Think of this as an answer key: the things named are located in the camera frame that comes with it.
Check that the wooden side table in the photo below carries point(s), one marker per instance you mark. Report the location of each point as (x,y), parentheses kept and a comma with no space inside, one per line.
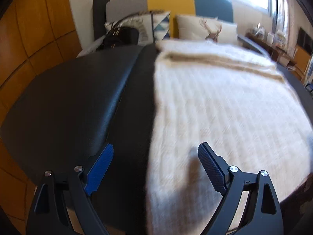
(276,54)

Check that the black handbag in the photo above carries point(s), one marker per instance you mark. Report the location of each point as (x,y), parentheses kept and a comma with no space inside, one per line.
(119,36)

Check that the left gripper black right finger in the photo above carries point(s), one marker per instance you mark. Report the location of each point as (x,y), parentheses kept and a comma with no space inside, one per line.
(262,213)

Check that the cream knitted sweater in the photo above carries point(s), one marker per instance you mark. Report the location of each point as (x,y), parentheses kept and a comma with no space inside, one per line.
(239,103)

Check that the black rolled mat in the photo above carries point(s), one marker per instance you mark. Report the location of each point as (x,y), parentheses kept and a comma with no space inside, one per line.
(99,17)

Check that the black monitor screen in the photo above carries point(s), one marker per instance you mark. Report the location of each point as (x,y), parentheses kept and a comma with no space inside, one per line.
(304,41)

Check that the deer print cushion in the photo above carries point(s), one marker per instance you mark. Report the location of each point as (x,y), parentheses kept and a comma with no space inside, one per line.
(200,28)

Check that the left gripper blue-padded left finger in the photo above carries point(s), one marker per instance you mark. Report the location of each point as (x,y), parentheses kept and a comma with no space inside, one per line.
(48,213)

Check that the geometric triangle pattern cushion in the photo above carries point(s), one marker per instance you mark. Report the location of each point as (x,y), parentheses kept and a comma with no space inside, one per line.
(151,25)

